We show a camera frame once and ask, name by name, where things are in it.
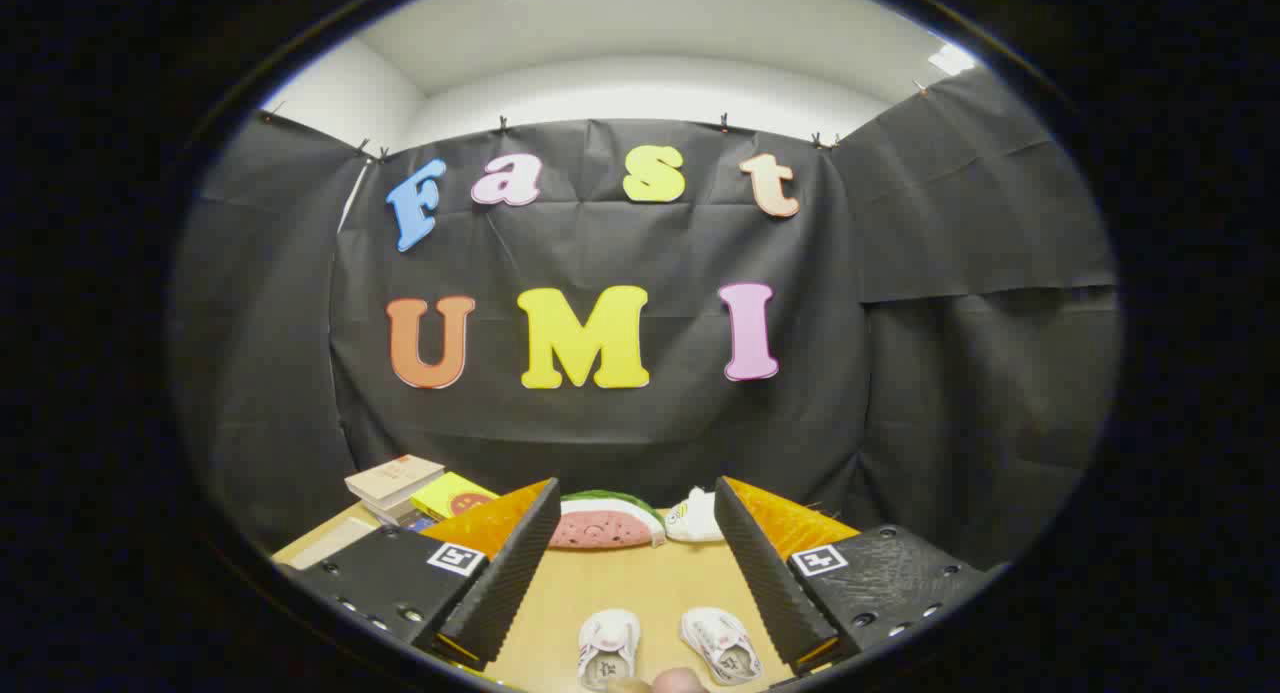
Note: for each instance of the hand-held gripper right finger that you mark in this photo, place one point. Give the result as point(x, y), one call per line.
point(765, 573)

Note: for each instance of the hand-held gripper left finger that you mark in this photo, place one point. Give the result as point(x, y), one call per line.
point(510, 573)

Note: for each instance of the white canvas shoe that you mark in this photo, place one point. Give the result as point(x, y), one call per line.
point(610, 636)
point(720, 636)

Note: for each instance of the cream storage box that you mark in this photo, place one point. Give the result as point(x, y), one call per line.
point(335, 543)

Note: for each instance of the white plush toy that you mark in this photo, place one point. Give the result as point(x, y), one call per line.
point(695, 521)

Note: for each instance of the yellow book with red circle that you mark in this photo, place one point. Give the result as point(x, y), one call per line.
point(450, 495)

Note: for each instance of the watermelon slice plush toy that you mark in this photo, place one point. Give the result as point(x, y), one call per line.
point(600, 525)

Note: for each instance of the blue book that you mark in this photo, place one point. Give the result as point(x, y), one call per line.
point(420, 522)

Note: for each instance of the white book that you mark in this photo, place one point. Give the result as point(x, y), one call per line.
point(390, 509)

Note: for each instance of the beige book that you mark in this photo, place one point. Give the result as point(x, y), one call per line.
point(395, 476)

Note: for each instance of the small ceiling light panel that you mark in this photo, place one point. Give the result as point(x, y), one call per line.
point(950, 60)

